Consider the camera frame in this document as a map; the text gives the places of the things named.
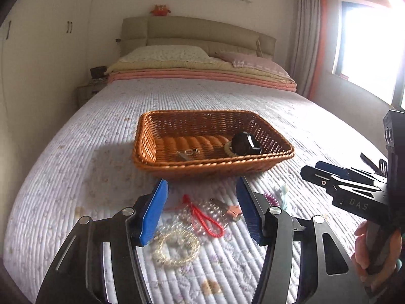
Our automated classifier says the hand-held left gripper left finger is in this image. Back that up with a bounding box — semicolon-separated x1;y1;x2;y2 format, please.
35;178;170;304

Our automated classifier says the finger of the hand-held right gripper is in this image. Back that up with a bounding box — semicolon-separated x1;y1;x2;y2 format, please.
315;161;386;185
300;165;388;194

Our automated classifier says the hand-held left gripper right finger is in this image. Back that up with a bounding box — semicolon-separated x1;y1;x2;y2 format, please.
236;176;371;304

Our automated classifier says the clear crystal bead bracelet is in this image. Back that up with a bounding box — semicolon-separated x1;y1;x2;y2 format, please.
177;198;229;230

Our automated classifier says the red cord bracelet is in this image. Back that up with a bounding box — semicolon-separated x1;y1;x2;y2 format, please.
182;195;225;239

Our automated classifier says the brown wicker basket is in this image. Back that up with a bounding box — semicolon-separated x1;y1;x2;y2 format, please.
132;110;295;181

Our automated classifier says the person's right hand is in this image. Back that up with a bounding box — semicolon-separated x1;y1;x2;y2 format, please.
354;220;405;280

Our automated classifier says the pink comb hair clip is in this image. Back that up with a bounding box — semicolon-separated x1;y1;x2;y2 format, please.
209;198;244;223

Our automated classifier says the metal hair clip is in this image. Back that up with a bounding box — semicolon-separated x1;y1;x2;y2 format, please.
176;148;202;162

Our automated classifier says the black watch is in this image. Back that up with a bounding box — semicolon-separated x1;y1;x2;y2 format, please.
231;132;262;156

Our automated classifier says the white quilted bedspread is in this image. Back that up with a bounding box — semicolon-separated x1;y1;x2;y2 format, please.
3;78;390;304

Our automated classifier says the window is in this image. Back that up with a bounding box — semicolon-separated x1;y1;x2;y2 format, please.
332;0;405;112

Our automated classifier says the pink pillow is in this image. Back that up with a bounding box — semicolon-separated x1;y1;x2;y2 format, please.
215;51;290;78

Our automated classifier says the white and orange curtain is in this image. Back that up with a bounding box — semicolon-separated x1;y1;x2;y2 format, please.
291;0;327;102

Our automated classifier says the beige nightstand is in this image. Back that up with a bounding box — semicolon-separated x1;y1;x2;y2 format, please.
76;79;110;107

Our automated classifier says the pink folded blanket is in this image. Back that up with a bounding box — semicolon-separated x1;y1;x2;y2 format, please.
108;70;298;93

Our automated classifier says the yellow folded blanket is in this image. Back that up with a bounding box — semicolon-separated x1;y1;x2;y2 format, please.
106;61;293;85

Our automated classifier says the white floral pillow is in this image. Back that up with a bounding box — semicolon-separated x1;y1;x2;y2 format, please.
118;45;219;65

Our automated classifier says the beige padded headboard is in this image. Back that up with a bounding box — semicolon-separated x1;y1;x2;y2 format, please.
119;16;277;63

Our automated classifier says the white wardrobe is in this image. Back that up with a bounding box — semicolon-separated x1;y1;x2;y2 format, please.
0;0;96;165

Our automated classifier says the orange plush toy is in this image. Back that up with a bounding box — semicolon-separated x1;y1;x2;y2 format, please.
150;4;172;17

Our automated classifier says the small clear bead bracelet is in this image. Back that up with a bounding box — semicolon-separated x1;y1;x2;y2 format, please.
154;222;190;244

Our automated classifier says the white pearl bracelet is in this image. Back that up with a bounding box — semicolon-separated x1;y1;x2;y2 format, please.
151;229;202;265

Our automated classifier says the light blue hair tie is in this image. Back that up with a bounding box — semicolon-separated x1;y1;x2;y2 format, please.
274;184;289;212

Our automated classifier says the beige bead bracelet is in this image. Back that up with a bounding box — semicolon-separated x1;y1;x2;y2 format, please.
224;142;240;158

